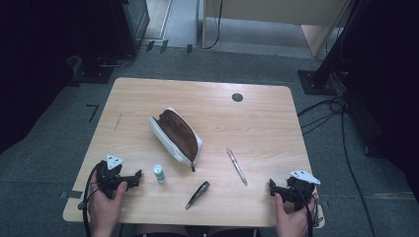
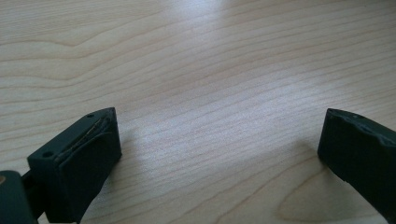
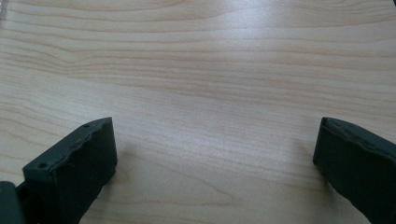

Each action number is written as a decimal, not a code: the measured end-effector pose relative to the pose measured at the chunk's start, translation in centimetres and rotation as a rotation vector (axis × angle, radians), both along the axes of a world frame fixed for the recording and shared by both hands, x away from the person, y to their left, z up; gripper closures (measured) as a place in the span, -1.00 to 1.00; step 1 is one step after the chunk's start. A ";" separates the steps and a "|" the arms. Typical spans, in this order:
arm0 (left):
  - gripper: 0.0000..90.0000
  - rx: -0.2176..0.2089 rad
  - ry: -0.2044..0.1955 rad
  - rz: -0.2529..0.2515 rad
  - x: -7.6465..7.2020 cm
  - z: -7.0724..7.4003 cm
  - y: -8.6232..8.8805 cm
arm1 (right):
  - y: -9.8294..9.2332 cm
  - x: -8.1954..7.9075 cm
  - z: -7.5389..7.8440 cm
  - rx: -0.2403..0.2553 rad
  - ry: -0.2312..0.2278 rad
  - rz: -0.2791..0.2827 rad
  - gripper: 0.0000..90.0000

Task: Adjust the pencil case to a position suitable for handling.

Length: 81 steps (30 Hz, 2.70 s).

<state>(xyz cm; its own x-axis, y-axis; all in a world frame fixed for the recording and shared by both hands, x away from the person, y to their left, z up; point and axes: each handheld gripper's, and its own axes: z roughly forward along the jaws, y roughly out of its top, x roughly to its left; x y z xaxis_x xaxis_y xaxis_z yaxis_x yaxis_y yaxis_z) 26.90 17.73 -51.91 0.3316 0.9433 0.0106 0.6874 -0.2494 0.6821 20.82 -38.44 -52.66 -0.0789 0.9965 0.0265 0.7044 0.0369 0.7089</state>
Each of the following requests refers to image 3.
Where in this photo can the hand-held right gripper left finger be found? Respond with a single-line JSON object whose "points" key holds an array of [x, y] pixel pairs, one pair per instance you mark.
{"points": [[71, 168]]}

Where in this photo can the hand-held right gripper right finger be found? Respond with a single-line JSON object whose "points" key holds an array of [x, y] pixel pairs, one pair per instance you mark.
{"points": [[358, 161]]}

